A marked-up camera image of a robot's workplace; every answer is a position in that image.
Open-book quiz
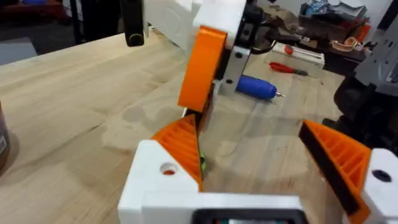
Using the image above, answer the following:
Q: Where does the white orange left gripper left finger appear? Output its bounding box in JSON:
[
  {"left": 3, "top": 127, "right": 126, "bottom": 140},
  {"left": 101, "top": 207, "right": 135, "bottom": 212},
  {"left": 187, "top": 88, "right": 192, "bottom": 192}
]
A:
[{"left": 118, "top": 113, "right": 205, "bottom": 224}]

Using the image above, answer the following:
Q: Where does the finger of the white orange right gripper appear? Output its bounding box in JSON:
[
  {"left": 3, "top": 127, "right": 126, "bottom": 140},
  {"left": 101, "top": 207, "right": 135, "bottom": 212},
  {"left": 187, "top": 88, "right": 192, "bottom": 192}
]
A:
[
  {"left": 177, "top": 0, "right": 247, "bottom": 113},
  {"left": 197, "top": 46, "right": 251, "bottom": 133}
]

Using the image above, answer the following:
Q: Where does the orange and white tape roll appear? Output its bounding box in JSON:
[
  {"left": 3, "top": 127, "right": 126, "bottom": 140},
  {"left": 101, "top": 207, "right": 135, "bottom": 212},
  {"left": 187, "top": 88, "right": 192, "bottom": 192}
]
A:
[{"left": 330, "top": 36, "right": 365, "bottom": 53}]

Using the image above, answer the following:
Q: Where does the white orange left gripper right finger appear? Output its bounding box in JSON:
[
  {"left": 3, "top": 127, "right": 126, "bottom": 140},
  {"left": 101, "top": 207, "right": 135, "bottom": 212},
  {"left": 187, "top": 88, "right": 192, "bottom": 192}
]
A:
[{"left": 298, "top": 119, "right": 398, "bottom": 224}]

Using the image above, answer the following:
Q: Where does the red-handled hand tool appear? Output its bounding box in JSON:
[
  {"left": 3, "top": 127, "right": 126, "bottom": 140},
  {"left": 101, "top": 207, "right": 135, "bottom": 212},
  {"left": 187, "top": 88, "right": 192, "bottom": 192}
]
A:
[{"left": 268, "top": 62, "right": 309, "bottom": 77}]

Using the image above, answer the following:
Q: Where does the small green object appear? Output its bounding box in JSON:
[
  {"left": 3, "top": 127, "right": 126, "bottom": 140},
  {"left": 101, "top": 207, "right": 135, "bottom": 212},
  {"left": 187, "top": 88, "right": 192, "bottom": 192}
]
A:
[{"left": 200, "top": 151, "right": 208, "bottom": 175}]

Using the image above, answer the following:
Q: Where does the long white box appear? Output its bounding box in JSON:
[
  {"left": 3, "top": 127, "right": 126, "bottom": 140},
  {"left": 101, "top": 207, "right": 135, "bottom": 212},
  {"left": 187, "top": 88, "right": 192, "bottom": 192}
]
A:
[{"left": 269, "top": 42, "right": 326, "bottom": 69}]

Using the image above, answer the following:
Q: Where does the grey and black equipment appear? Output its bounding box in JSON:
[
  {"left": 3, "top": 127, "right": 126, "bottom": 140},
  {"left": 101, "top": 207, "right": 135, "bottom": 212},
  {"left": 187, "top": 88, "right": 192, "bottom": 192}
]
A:
[{"left": 322, "top": 0, "right": 398, "bottom": 156}]

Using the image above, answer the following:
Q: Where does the brown bottle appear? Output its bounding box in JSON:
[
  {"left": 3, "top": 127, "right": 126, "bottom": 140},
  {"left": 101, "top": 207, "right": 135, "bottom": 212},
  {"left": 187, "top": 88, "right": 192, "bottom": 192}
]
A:
[{"left": 0, "top": 101, "right": 11, "bottom": 175}]

